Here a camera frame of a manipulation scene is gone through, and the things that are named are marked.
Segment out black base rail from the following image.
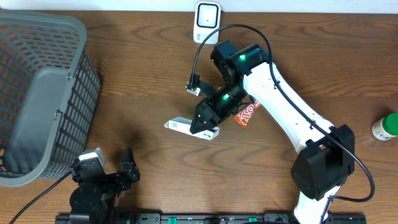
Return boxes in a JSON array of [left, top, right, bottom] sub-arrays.
[[55, 211, 367, 224]]

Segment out white green medicine box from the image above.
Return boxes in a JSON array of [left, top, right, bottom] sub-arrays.
[[164, 116, 220, 141]]

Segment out green lid jar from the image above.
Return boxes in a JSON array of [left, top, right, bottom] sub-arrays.
[[371, 113, 398, 141]]

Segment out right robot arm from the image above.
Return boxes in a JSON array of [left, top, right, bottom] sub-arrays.
[[186, 40, 354, 223]]

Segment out grey plastic basket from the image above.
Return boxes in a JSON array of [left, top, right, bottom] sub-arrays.
[[1, 9, 101, 187]]

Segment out white barcode scanner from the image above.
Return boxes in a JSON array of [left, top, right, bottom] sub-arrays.
[[193, 1, 221, 44]]

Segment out orange chocolate bar wrapper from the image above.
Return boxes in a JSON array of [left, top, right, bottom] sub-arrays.
[[233, 99, 261, 128]]

